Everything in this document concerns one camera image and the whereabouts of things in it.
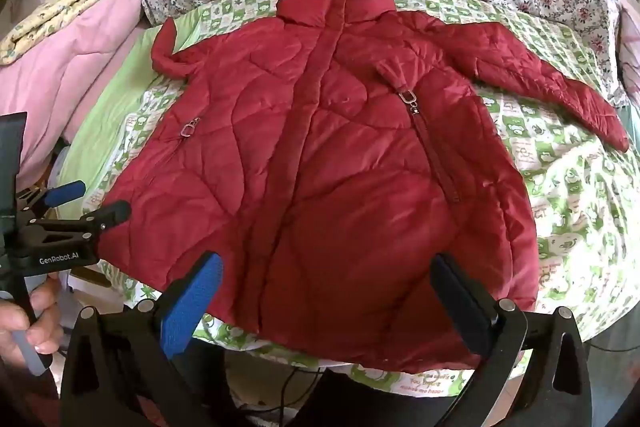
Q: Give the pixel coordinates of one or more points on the person's left hand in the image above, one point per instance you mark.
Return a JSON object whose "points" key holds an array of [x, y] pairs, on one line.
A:
{"points": [[20, 314]]}

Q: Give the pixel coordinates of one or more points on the pink quilt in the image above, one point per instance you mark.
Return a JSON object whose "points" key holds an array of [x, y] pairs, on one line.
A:
{"points": [[60, 72]]}

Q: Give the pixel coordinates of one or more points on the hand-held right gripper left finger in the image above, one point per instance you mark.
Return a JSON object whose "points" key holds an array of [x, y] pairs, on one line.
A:
{"points": [[192, 307]]}

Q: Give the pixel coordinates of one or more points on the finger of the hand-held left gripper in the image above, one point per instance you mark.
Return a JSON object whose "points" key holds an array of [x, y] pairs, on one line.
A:
{"points": [[107, 216], [65, 193]]}

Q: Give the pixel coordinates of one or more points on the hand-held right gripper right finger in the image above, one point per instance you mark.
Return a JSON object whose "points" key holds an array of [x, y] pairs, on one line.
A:
{"points": [[457, 307]]}

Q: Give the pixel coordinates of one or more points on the red quilted jacket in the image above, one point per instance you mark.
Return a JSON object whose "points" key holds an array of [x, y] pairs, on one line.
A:
{"points": [[320, 167]]}

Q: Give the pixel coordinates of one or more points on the green printed blanket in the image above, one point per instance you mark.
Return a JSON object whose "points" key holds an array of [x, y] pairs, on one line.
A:
{"points": [[560, 187]]}

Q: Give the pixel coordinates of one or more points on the yellow printed blanket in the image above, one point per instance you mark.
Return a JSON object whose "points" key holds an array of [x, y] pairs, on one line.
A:
{"points": [[65, 4]]}

